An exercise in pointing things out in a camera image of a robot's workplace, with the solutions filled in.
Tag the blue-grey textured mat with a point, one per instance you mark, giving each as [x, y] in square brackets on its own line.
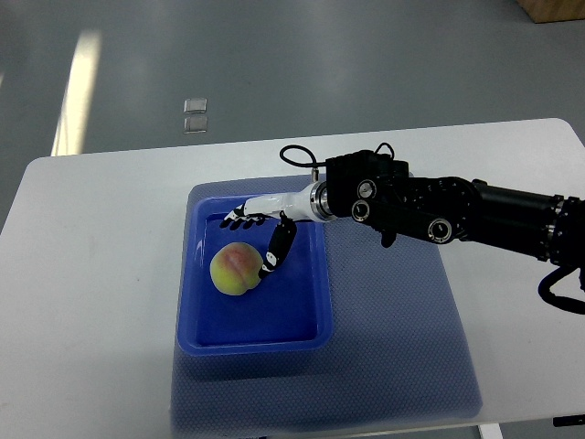
[344, 334]

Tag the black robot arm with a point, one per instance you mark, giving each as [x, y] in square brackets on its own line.
[376, 189]

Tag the upper silver floor plate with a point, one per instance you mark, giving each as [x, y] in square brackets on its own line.
[195, 105]

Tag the wooden box corner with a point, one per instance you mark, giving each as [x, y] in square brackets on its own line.
[552, 11]

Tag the yellow-red peach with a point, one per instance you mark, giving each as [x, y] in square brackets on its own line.
[234, 269]

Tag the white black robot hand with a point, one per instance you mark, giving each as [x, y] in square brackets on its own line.
[310, 204]

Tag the lower silver floor plate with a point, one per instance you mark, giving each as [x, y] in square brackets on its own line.
[195, 124]

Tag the silver floor plate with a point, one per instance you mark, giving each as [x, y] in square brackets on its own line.
[195, 124]
[195, 105]

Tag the blue plastic tray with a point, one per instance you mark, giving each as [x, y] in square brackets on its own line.
[288, 310]

